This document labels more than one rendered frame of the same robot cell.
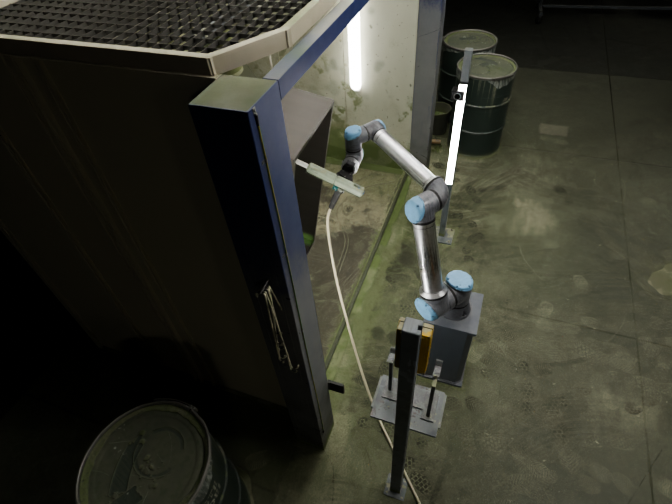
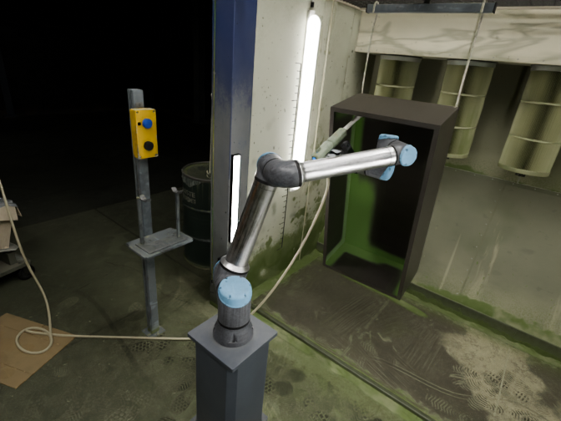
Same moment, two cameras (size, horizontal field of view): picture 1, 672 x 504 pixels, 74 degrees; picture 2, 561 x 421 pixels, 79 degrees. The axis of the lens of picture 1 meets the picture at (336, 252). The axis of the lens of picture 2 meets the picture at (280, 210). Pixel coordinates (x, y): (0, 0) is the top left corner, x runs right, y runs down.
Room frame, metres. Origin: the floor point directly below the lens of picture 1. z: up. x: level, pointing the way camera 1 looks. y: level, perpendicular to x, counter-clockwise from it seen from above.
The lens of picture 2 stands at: (1.99, -1.86, 1.84)
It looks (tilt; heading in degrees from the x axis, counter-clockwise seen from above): 24 degrees down; 102
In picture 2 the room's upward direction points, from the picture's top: 6 degrees clockwise
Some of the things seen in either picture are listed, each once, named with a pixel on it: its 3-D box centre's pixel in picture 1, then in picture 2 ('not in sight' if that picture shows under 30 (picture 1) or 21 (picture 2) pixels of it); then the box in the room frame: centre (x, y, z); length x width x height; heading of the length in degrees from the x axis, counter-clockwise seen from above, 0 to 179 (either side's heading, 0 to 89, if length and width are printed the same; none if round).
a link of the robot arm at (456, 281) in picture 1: (457, 288); (234, 299); (1.56, -0.66, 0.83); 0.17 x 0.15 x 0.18; 120
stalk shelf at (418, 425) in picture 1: (408, 404); (159, 241); (0.93, -0.27, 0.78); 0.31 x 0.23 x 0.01; 66
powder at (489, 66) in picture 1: (486, 66); not in sight; (4.20, -1.63, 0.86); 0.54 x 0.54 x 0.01
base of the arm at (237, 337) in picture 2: (455, 302); (233, 324); (1.56, -0.67, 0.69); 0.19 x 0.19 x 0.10
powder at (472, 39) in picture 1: (470, 40); not in sight; (4.85, -1.65, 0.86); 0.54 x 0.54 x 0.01
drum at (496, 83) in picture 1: (479, 107); not in sight; (4.19, -1.63, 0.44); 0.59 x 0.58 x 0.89; 170
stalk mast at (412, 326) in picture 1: (401, 430); (145, 228); (0.79, -0.22, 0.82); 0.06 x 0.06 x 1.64; 66
